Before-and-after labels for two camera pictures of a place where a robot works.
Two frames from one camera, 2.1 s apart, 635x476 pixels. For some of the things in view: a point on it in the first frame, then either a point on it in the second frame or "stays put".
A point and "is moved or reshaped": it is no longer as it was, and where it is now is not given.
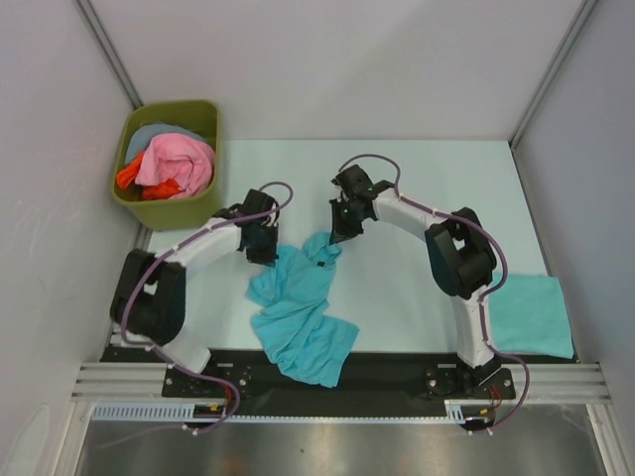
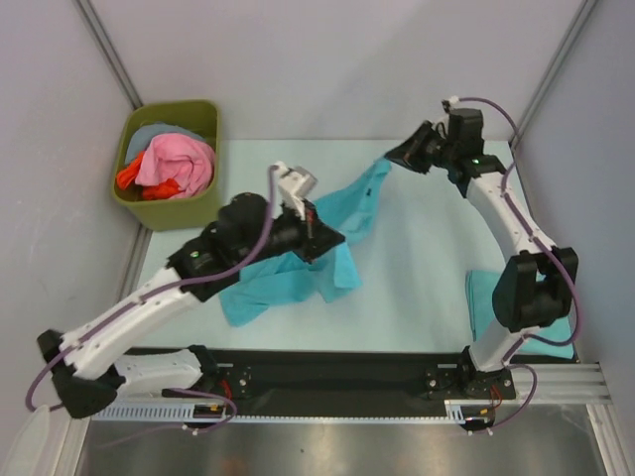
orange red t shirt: x=158 y=190 stays put
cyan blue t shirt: x=295 y=284 is moved or reshaped
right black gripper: x=340 y=230 -> x=410 y=153
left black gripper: x=269 y=256 -> x=316 y=237
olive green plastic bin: x=203 y=208 stays put
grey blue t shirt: x=142 y=138 stays put
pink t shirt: x=183 y=158 stays put
